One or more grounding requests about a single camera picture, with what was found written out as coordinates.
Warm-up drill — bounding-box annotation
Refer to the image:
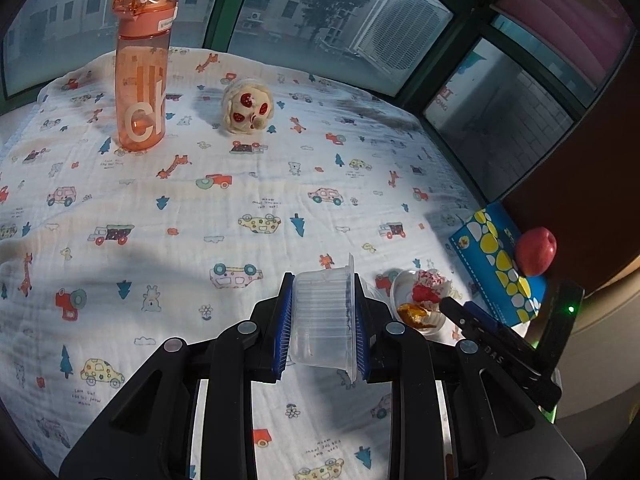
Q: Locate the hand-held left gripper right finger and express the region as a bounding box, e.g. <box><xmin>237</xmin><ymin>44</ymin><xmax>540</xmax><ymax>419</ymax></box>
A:
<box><xmin>352</xmin><ymin>272</ymin><xmax>586</xmax><ymax>480</ymax></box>

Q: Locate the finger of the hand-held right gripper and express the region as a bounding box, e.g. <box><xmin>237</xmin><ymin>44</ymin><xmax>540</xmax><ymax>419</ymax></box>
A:
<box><xmin>462</xmin><ymin>302</ymin><xmax>521</xmax><ymax>346</ymax></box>
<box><xmin>440</xmin><ymin>297</ymin><xmax>493</xmax><ymax>343</ymax></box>

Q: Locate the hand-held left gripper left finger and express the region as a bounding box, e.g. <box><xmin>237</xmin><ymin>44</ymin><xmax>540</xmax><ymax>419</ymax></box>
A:
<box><xmin>59</xmin><ymin>272</ymin><xmax>296</xmax><ymax>480</ymax></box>

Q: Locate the clear plastic cup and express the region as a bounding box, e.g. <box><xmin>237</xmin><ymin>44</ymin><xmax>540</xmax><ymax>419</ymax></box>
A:
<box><xmin>291</xmin><ymin>254</ymin><xmax>383</xmax><ymax>390</ymax></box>

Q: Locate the red white wrapper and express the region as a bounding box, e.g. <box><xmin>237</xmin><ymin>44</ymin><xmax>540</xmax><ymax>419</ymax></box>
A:
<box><xmin>411</xmin><ymin>270</ymin><xmax>449</xmax><ymax>304</ymax></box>

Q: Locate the orange peel scrap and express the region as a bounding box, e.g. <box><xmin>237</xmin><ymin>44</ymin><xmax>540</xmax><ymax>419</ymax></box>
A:
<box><xmin>398</xmin><ymin>302</ymin><xmax>429</xmax><ymax>327</ymax></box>

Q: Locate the white bowl with food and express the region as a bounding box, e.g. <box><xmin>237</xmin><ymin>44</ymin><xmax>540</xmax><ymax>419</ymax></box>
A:
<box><xmin>390</xmin><ymin>269</ymin><xmax>453</xmax><ymax>337</ymax></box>

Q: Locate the blue spotted tissue box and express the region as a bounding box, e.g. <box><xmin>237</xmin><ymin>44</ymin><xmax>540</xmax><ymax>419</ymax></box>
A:
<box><xmin>448</xmin><ymin>202</ymin><xmax>548</xmax><ymax>327</ymax></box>

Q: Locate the red apple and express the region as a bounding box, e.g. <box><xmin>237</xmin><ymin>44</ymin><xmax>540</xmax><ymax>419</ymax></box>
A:
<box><xmin>515</xmin><ymin>227</ymin><xmax>557</xmax><ymax>277</ymax></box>

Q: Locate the printed white blanket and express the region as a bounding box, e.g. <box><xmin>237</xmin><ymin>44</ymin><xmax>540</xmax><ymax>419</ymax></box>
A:
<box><xmin>0</xmin><ymin>47</ymin><xmax>531</xmax><ymax>480</ymax></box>

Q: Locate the dark wooden cabinet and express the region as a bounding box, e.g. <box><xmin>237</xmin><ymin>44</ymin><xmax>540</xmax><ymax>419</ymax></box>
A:
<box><xmin>500</xmin><ymin>110</ymin><xmax>640</xmax><ymax>301</ymax></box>

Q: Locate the cream spotted plush toy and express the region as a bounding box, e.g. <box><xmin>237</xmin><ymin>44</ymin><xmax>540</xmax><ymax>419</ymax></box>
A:
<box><xmin>221</xmin><ymin>77</ymin><xmax>275</xmax><ymax>135</ymax></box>

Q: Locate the orange water bottle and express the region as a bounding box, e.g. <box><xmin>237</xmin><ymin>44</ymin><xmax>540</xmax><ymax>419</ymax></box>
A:
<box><xmin>112</xmin><ymin>0</ymin><xmax>179</xmax><ymax>151</ymax></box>

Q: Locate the outdoor air conditioner unit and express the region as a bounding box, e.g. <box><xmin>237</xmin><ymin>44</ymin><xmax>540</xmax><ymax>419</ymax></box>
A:
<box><xmin>352</xmin><ymin>0</ymin><xmax>453</xmax><ymax>83</ymax></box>

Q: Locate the pink roller blind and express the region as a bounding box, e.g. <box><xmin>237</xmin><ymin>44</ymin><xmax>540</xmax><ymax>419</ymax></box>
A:
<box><xmin>495</xmin><ymin>0</ymin><xmax>636</xmax><ymax>91</ymax></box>

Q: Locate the green window frame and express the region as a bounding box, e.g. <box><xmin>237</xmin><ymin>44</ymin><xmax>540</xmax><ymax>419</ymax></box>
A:
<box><xmin>0</xmin><ymin>0</ymin><xmax>640</xmax><ymax>201</ymax></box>

